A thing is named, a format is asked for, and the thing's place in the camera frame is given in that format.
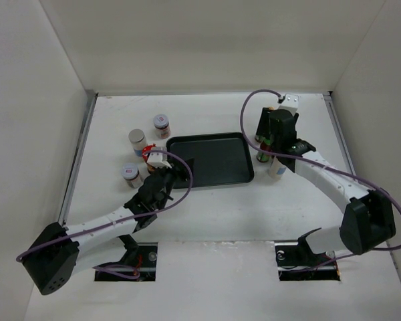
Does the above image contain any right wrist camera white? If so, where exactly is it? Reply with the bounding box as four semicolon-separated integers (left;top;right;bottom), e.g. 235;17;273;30
278;94;299;116

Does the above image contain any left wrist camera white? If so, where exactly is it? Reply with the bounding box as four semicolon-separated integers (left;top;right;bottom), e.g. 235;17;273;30
147;146;172;169

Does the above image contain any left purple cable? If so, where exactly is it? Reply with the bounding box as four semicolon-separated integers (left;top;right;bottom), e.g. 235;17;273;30
17;149;194;280

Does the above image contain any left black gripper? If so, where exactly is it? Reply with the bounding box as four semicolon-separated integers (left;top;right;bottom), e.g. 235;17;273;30
152;157;192;210

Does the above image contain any silver lid white jar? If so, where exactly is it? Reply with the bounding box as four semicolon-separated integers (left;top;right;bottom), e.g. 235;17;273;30
128;129;148;157

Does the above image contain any red lid sauce jar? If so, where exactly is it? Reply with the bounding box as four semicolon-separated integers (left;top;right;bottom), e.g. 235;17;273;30
141;144;156;164

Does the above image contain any yellow cap chili bottle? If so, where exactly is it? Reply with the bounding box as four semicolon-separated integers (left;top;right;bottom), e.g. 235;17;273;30
256;146;271;163

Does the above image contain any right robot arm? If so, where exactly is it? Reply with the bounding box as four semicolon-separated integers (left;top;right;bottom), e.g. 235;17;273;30
257;108;396;265

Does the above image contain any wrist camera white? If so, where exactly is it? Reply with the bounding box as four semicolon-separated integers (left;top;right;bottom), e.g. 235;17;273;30
278;94;299;116
147;146;172;169

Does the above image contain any white lid jar front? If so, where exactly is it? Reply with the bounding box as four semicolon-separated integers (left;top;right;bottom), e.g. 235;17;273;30
121;163;143;189

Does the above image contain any black plastic tray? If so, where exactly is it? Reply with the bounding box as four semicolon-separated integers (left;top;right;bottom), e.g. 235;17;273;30
166;132;255;188

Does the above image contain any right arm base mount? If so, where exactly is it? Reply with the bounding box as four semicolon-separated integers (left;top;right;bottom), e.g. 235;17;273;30
275;229;340;282

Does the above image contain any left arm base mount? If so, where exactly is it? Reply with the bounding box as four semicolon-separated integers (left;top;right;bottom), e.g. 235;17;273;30
94;235;158;282

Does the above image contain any purple cable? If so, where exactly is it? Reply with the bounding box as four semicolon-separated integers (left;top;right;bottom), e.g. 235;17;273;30
17;149;194;280
240;88;401;268

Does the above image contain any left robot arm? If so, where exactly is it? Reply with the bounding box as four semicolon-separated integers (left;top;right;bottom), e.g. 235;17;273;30
17;155;194;296

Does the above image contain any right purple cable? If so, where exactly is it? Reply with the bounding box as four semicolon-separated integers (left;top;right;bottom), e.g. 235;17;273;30
240;88;401;268

